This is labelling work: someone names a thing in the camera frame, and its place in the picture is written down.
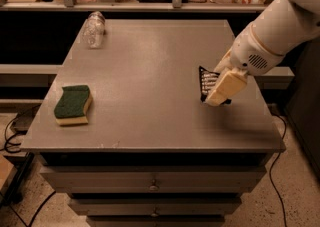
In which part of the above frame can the grey drawer cabinet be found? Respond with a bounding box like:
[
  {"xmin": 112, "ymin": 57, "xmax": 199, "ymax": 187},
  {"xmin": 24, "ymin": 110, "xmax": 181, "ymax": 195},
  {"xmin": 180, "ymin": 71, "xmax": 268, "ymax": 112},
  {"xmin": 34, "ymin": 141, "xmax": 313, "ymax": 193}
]
[{"xmin": 22, "ymin": 20, "xmax": 284, "ymax": 227}]

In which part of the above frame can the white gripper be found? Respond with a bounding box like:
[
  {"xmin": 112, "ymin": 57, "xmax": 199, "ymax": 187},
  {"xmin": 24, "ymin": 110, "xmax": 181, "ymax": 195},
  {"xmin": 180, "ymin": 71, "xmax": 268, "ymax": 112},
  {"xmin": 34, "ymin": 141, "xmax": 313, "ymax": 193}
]
[{"xmin": 205, "ymin": 24, "xmax": 284, "ymax": 106}]

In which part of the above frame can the black cable right floor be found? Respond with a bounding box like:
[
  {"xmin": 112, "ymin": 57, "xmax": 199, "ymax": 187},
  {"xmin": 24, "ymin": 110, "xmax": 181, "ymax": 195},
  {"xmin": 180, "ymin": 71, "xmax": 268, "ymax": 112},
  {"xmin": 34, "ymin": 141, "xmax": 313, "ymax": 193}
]
[{"xmin": 268, "ymin": 112, "xmax": 289, "ymax": 227}]

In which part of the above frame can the black cables left floor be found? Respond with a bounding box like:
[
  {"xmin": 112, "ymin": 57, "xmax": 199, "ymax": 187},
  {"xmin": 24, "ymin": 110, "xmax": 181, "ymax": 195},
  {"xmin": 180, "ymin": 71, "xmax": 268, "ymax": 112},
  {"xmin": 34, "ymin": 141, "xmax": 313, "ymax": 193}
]
[{"xmin": 0, "ymin": 104, "xmax": 42, "ymax": 155}]

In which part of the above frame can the black rxbar chocolate wrapper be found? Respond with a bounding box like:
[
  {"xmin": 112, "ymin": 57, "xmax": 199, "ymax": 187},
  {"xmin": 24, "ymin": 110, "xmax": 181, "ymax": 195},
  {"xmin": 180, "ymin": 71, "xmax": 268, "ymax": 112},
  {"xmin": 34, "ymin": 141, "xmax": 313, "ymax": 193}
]
[{"xmin": 198, "ymin": 66, "xmax": 231, "ymax": 106}]

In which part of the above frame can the green and yellow sponge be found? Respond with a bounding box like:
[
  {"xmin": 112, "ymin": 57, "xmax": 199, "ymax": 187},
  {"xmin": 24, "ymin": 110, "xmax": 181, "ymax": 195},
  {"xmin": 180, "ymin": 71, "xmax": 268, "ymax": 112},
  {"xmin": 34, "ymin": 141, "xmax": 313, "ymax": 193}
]
[{"xmin": 54, "ymin": 85, "xmax": 93, "ymax": 126}]

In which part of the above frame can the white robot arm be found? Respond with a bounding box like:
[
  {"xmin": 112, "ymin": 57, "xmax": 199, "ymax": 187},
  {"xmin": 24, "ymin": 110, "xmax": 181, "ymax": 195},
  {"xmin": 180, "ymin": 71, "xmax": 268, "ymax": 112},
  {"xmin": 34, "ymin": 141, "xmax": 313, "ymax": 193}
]
[{"xmin": 201, "ymin": 0, "xmax": 320, "ymax": 106}]

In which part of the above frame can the clear plastic bottle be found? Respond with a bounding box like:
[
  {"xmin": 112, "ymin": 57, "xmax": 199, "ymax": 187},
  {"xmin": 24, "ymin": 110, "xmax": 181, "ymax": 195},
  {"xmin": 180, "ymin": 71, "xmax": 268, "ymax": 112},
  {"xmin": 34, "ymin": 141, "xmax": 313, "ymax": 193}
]
[{"xmin": 82, "ymin": 11, "xmax": 105, "ymax": 49}]

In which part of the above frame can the top drawer knob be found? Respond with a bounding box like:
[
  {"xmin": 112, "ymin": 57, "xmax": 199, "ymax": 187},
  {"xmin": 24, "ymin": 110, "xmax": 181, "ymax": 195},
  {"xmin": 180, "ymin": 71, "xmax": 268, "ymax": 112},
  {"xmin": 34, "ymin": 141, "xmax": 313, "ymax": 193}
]
[{"xmin": 149, "ymin": 180, "xmax": 159, "ymax": 191}]

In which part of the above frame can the drawer knob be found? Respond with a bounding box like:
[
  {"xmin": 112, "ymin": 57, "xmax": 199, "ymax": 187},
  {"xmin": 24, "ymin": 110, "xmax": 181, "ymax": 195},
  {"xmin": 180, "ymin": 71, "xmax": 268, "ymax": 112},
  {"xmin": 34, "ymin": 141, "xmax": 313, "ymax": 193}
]
[
  {"xmin": 149, "ymin": 180, "xmax": 159, "ymax": 191},
  {"xmin": 150, "ymin": 208, "xmax": 159, "ymax": 218}
]

